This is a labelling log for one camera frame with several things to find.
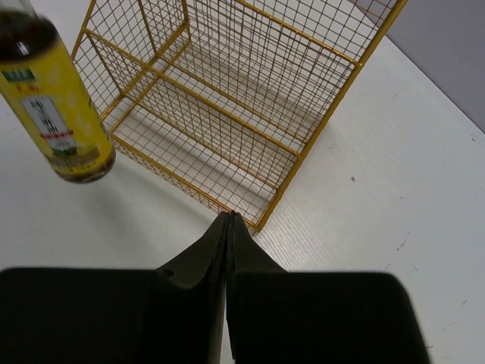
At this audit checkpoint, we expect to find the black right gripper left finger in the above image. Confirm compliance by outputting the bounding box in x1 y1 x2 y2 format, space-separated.
1 212 230 363

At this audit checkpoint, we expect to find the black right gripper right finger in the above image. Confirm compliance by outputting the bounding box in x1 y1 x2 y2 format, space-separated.
227 212 430 363

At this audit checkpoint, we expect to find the yellow label bottle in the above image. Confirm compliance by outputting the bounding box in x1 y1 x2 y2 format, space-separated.
1 1 116 184

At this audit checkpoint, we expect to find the yellow wire basket rack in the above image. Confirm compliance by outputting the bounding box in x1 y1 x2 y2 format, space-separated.
72 1 405 232

